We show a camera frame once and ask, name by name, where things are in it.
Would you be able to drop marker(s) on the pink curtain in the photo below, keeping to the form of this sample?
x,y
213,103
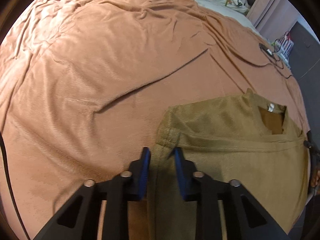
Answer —
x,y
272,18

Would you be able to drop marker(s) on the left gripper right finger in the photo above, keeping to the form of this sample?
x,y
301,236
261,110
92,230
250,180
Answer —
x,y
245,217

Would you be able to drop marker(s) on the white storage rack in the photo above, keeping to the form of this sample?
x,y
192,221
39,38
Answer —
x,y
283,47

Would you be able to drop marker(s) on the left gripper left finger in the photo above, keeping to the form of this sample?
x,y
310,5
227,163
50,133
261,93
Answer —
x,y
78,218

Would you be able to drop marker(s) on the orange brown bed blanket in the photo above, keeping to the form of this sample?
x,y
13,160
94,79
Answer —
x,y
85,85

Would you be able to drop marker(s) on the olive brown garment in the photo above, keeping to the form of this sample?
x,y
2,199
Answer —
x,y
244,137

